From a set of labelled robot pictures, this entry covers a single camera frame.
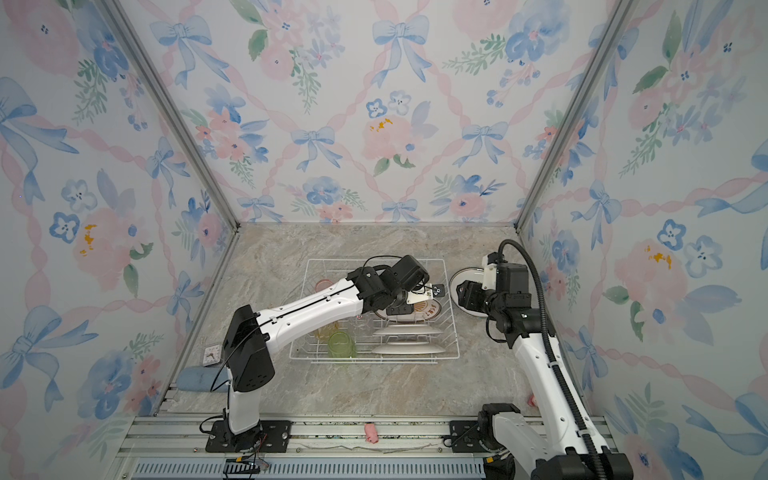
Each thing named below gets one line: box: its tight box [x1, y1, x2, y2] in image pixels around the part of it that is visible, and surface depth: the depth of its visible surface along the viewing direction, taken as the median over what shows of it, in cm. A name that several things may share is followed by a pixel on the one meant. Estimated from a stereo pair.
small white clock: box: [203, 345, 222, 367], surface depth 87 cm
